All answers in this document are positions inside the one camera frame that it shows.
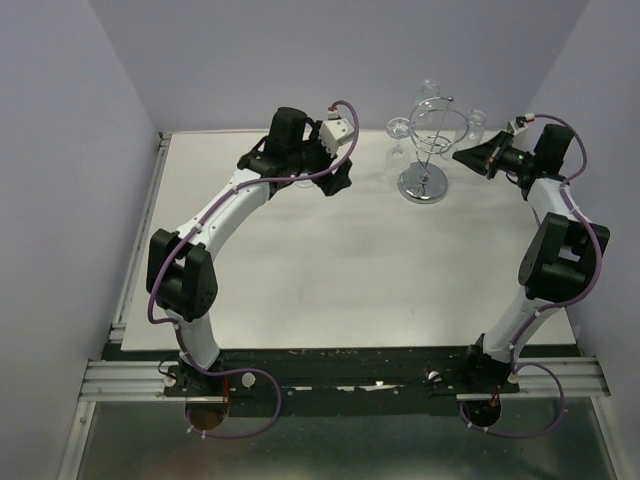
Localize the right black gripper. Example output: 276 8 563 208
451 131 535 180

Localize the rear hanging wine glass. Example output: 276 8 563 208
411 79 440 112

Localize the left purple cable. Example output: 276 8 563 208
147 99 361 441

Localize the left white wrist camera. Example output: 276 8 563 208
319 118 355 158

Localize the chrome wine glass rack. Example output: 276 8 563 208
397 96 453 204

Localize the aluminium front rail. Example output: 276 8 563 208
79 357 610 402

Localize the right hanging wine glass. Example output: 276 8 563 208
453 110 487 151

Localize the aluminium rail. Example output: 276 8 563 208
79 357 610 402
107 132 173 343

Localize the left hanging wine glass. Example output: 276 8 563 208
384 117 410 178

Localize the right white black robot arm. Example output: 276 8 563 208
453 122 610 392

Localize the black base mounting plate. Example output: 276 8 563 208
102 346 519 418

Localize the clear wine glass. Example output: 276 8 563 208
294 175 314 189

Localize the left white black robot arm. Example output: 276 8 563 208
146 100 360 395

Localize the hanging wine glass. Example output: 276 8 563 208
411 79 440 112
384 117 410 178
453 110 487 151

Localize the aluminium left side rail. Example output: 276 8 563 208
107 132 173 343

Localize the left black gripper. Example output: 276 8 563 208
288 121 352 196

